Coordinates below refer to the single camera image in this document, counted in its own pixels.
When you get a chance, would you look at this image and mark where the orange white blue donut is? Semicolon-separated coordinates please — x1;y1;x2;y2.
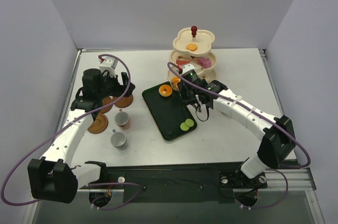
170;77;181;91

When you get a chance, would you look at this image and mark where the orange glazed donut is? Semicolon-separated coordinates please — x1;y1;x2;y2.
158;85;173;97

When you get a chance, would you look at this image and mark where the pink strawberry cake slice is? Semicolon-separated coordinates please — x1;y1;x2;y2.
176;55;190;66

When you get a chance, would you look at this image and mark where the pink block cake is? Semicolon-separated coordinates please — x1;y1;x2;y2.
198;57;212;68

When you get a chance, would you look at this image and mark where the dark chocolate macaron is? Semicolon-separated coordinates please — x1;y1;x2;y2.
166;129;174;136

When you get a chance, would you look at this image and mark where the white block cake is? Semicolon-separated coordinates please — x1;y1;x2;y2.
194;63;203;73

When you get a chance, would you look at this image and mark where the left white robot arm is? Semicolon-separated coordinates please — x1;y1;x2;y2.
27;69;135;203

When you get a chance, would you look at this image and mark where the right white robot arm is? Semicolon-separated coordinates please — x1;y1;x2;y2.
177;80;295;186

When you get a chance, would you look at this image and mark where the brown coaster back right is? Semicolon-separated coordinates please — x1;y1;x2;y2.
114;95;134;108

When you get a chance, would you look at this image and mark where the brown coaster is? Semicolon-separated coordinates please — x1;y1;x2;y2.
114;95;134;108
88;113;109;134
100;96;112;114

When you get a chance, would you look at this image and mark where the brown coaster back left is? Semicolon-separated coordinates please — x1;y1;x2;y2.
100;96;112;114

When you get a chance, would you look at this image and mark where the dark green serving tray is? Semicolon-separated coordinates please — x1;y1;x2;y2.
142;81;197;142

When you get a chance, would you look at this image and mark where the pink mug left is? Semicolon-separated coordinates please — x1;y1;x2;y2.
114;109;130;130

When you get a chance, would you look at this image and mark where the green macaron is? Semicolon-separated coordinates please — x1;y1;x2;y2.
185;119;194;127
180;123;190;132

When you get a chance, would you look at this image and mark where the brown coaster front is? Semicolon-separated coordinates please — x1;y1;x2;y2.
88;113;109;134

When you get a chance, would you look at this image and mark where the orange macaron on stand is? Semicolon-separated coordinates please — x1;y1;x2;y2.
186;43;198;51

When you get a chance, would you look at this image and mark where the cream three-tier dessert stand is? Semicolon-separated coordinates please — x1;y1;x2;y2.
169;26;218;83

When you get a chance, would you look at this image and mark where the grey mug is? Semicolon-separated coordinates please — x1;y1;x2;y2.
110;129;128;150

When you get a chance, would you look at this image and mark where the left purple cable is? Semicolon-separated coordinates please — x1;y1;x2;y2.
0;53;143;211

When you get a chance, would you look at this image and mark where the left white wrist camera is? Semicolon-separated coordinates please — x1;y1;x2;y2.
99;58;118;78

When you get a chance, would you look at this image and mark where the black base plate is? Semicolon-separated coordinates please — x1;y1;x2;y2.
88;162;267;207

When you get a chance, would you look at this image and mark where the aluminium rail frame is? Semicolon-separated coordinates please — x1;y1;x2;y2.
258;48;317;192

